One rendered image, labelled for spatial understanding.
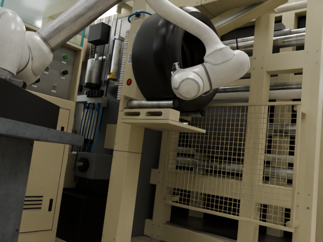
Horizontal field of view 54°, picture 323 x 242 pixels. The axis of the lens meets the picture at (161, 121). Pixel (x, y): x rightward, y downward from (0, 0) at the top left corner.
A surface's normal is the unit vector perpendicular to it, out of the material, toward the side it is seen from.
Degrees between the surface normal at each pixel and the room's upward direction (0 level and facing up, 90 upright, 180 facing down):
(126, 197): 90
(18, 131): 90
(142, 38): 83
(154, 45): 94
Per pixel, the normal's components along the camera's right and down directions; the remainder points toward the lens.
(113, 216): -0.62, -0.17
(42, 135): 0.97, 0.09
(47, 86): 0.77, 0.01
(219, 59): -0.15, -0.22
